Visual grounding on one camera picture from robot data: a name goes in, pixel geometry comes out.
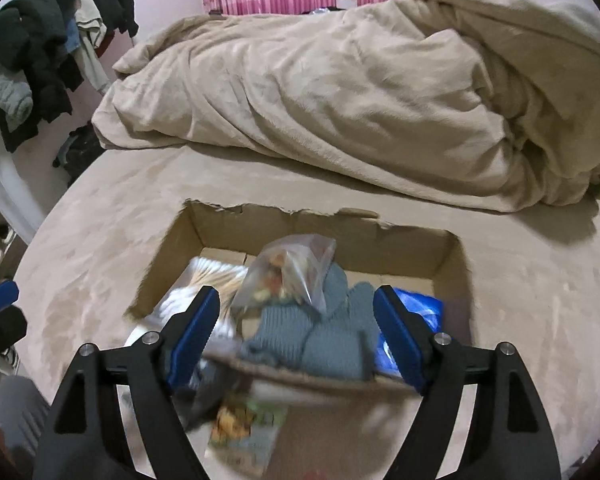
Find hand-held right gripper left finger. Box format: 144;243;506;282
32;285;220;480

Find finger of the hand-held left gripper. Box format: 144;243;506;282
0;280;29;367

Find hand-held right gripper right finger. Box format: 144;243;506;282
372;285;564;480

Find cardboard box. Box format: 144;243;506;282
125;199;477;402

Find blue plastic packet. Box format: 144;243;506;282
377;287;447;377

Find white cotton swab packet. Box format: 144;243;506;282
154;255;252;322

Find blue-grey knitted gloves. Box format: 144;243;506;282
237;264;382;382

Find person's grey trouser leg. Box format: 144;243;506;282
0;375;52;463

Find green and orange printed packet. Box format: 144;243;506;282
205;391;289;467

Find clear plastic snack bag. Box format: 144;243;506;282
229;234;339;317

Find bed with beige sheet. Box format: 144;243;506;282
10;145;600;480

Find white furniture panel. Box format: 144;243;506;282
0;40;47;247

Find dark bag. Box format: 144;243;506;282
52;122;107;187

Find grey quilted jacket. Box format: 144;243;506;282
0;57;34;132

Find beige fleece blanket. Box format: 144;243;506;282
91;0;600;212

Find black hanging clothes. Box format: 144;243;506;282
0;0;140;153

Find cream hanging garment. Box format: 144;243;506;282
74;0;112;97

